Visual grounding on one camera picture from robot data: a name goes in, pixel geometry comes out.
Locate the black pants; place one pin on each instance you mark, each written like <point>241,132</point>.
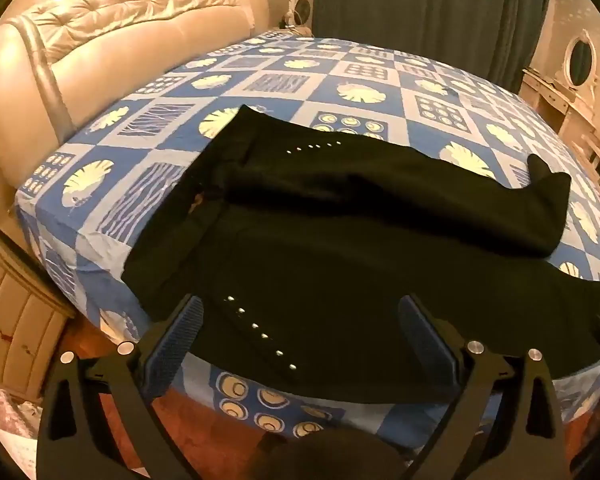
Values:
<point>330,240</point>

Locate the dark green curtain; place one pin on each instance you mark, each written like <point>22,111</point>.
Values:
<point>430,10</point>

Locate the cream tufted headboard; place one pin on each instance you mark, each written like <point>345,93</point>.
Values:
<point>105,70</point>

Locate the person's leg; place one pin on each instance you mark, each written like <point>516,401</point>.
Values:
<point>330,460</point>

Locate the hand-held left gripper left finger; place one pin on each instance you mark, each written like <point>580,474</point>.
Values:
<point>177,332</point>

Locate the bed with blue patterned sheet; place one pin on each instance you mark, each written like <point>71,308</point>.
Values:
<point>330,85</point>

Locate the cream vanity with oval mirror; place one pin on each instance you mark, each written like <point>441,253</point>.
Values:
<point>562,95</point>

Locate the cream nightstand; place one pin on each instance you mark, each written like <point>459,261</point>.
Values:
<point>20,320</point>

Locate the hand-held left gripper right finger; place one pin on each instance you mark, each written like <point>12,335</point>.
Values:
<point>422,335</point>

